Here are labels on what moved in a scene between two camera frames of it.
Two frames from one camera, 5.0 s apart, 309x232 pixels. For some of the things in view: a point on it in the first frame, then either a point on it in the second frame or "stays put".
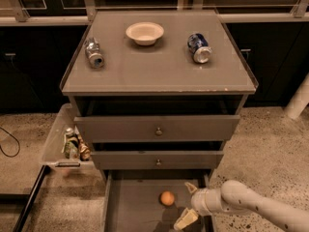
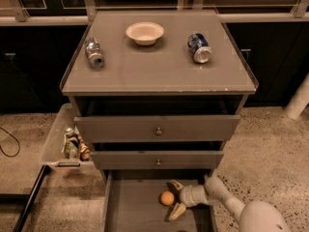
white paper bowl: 145,33 stays put
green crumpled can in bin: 70,144 stays put
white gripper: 199,201 to 188,196
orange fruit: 167,198 stays put
